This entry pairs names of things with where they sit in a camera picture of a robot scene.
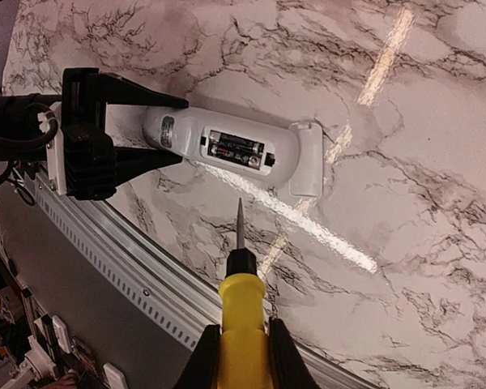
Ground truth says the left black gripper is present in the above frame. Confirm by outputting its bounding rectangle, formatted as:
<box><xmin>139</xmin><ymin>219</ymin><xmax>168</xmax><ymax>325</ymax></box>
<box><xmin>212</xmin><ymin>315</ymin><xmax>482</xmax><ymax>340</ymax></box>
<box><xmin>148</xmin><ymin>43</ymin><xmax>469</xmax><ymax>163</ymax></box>
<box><xmin>61</xmin><ymin>67</ymin><xmax>189</xmax><ymax>189</ymax></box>

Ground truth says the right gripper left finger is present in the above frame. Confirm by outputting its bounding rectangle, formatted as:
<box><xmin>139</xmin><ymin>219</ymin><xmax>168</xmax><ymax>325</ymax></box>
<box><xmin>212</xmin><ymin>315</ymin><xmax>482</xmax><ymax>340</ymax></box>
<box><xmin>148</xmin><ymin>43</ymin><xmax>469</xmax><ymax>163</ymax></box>
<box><xmin>173</xmin><ymin>324</ymin><xmax>221</xmax><ymax>389</ymax></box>

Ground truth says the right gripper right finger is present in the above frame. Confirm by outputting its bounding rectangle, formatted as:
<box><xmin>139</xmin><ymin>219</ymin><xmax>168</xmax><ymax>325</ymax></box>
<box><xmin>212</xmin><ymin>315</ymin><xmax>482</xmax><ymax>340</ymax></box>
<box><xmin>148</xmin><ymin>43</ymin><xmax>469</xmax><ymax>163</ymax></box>
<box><xmin>268</xmin><ymin>318</ymin><xmax>320</xmax><ymax>389</ymax></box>

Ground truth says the yellow handled screwdriver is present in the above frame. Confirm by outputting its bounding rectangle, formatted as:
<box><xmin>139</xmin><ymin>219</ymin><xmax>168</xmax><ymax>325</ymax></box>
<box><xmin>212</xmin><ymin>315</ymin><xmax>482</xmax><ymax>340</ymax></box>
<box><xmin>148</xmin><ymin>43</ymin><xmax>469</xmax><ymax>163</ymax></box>
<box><xmin>217</xmin><ymin>201</ymin><xmax>272</xmax><ymax>388</ymax></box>

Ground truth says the black AAA battery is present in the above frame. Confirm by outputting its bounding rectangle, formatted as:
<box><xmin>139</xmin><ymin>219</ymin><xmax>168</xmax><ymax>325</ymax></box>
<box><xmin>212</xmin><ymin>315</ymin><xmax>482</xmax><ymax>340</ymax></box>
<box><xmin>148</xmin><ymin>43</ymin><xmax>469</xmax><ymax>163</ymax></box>
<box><xmin>209</xmin><ymin>130</ymin><xmax>265</xmax><ymax>154</ymax></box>
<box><xmin>208</xmin><ymin>145</ymin><xmax>261</xmax><ymax>169</ymax></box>

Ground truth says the white remote control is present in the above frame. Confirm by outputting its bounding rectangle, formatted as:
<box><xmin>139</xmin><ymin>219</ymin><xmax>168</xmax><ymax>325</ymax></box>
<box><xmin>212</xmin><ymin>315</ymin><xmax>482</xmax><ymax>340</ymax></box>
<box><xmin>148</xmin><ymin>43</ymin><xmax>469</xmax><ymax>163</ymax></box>
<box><xmin>143</xmin><ymin>107</ymin><xmax>300</xmax><ymax>185</ymax></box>

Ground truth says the white battery compartment cover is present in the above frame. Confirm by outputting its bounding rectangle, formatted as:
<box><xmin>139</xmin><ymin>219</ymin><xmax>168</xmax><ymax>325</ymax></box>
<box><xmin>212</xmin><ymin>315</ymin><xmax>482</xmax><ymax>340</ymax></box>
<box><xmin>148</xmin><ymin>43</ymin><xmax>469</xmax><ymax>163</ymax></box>
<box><xmin>289</xmin><ymin>122</ymin><xmax>324</xmax><ymax>198</ymax></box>

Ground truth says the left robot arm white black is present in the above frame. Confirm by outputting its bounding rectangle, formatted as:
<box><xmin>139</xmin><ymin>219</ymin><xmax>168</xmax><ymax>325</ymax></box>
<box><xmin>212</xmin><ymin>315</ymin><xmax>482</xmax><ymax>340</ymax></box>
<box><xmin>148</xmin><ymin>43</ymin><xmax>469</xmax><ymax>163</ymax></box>
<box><xmin>0</xmin><ymin>67</ymin><xmax>189</xmax><ymax>200</ymax></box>

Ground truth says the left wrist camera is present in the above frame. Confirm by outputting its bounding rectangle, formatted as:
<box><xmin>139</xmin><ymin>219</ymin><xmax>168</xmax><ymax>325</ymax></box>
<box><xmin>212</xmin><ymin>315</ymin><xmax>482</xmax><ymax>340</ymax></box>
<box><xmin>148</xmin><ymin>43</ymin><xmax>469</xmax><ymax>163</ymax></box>
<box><xmin>46</xmin><ymin>102</ymin><xmax>116</xmax><ymax>201</ymax></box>

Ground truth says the front aluminium rail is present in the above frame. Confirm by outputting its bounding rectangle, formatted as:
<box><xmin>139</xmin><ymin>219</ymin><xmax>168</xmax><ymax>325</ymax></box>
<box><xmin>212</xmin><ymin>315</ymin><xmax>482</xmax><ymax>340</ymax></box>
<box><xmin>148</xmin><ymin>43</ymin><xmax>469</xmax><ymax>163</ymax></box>
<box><xmin>32</xmin><ymin>169</ymin><xmax>382</xmax><ymax>389</ymax></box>

